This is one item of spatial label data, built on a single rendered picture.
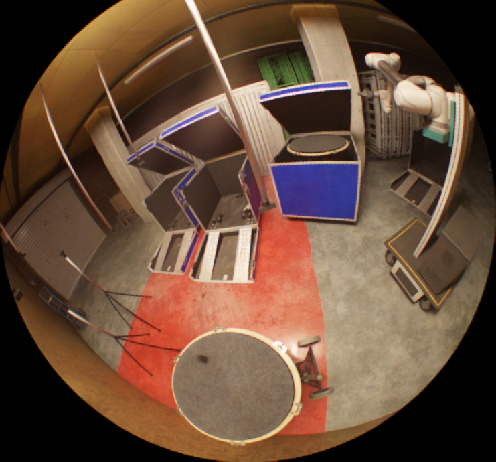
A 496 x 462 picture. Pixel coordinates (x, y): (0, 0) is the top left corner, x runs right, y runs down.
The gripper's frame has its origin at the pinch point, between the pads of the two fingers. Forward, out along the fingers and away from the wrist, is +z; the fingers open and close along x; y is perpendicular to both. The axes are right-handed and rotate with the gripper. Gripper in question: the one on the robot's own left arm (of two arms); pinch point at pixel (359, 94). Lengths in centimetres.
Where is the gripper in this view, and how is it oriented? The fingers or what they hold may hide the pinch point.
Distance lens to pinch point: 210.7
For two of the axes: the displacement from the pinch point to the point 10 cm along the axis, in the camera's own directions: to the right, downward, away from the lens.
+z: -8.5, -0.6, 5.3
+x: -0.2, 10.0, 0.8
